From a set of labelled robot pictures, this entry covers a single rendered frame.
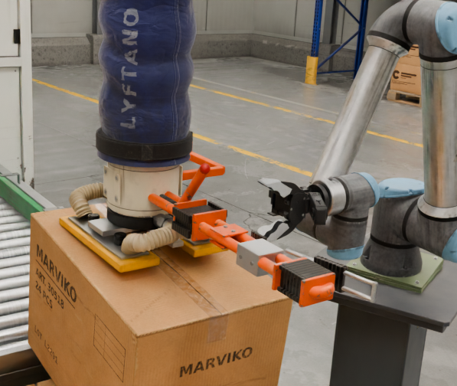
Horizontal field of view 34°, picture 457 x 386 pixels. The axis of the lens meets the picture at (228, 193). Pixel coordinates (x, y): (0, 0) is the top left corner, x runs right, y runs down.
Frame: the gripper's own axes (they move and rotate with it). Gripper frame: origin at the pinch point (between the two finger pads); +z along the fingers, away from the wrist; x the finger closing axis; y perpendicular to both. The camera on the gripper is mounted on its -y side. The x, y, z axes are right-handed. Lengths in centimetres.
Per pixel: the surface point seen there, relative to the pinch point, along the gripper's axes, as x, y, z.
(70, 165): -116, 423, -139
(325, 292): 0.3, -38.0, 14.3
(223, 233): 1.7, -9.8, 16.0
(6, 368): -55, 55, 40
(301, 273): 2.5, -33.7, 16.2
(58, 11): -43, 969, -362
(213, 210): 3.2, -0.9, 12.5
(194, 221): 1.8, -1.3, 17.6
